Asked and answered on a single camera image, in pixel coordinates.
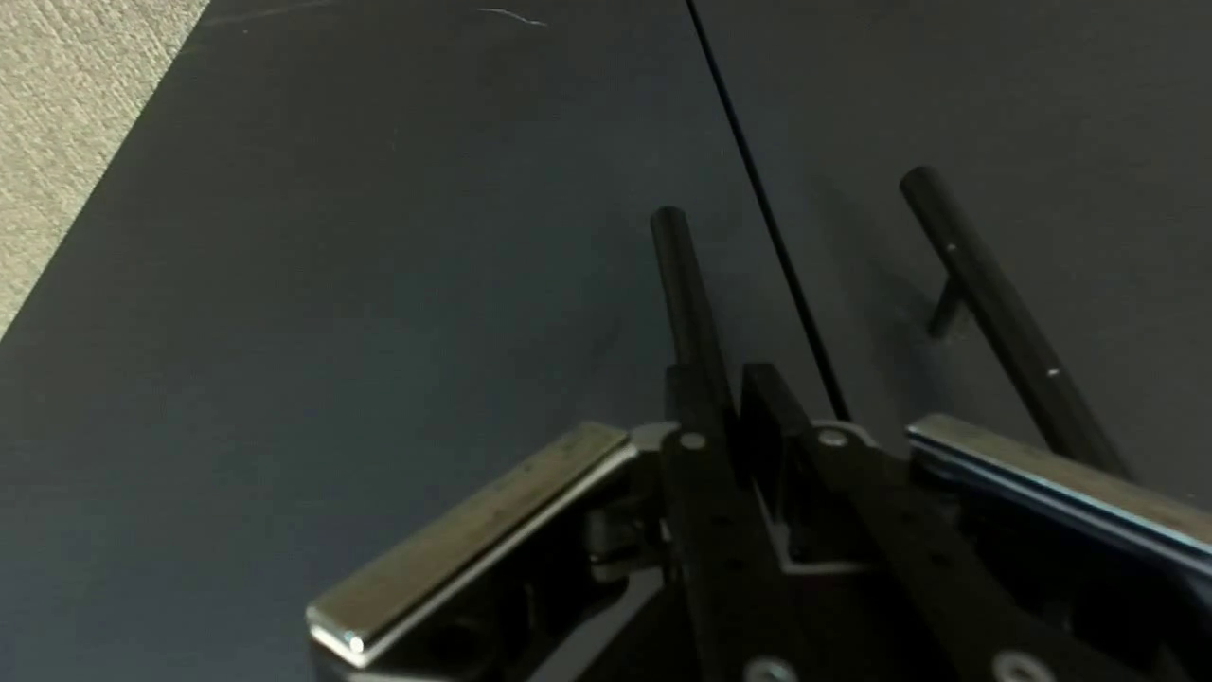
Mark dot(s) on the gripper left finger with silver pad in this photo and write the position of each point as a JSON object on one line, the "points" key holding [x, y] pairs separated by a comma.
{"points": [[480, 532]]}

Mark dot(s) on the gripper right finger with silver pad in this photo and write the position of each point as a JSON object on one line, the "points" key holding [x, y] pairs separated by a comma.
{"points": [[1064, 507]]}

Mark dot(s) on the black cabinet door beside drawer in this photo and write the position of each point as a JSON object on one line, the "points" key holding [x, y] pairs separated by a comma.
{"points": [[1074, 128]]}

